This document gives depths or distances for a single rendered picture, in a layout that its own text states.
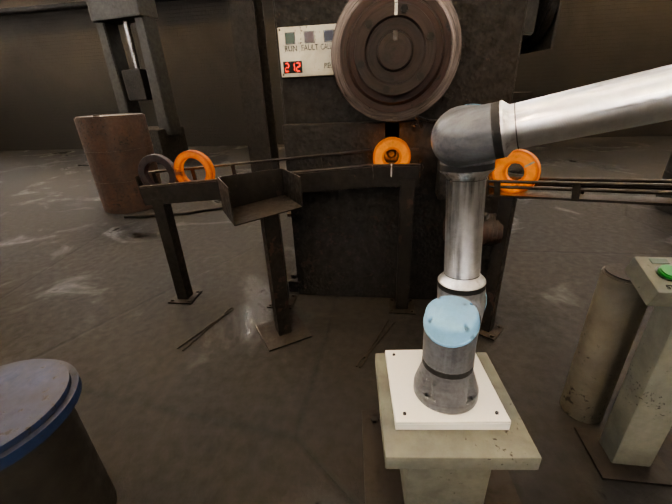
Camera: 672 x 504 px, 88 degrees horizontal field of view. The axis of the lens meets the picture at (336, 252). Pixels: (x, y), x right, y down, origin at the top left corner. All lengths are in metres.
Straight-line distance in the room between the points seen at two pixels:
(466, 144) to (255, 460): 1.04
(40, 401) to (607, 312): 1.40
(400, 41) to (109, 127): 2.93
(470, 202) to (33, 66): 10.43
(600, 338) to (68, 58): 10.06
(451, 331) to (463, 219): 0.25
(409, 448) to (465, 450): 0.12
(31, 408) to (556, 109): 1.12
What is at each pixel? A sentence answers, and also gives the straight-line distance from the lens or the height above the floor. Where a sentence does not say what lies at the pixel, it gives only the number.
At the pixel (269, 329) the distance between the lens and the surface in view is 1.68.
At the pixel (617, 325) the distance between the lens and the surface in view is 1.24.
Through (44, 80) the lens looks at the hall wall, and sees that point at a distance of 10.68.
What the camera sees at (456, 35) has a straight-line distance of 1.50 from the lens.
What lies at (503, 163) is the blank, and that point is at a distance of 1.44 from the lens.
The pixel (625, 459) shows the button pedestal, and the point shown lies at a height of 0.03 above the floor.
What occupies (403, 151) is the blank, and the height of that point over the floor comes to 0.76.
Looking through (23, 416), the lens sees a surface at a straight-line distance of 0.99.
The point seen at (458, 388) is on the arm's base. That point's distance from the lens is 0.87.
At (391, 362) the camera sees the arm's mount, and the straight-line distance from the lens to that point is 1.01.
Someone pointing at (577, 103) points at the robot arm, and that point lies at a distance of 0.67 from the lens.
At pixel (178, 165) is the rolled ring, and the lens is 1.79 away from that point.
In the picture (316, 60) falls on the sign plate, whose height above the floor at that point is 1.12.
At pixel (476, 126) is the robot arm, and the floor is 0.93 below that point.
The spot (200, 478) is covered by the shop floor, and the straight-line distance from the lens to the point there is 1.26.
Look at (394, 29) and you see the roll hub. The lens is 1.41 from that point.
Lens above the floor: 1.00
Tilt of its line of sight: 25 degrees down
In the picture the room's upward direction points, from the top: 3 degrees counter-clockwise
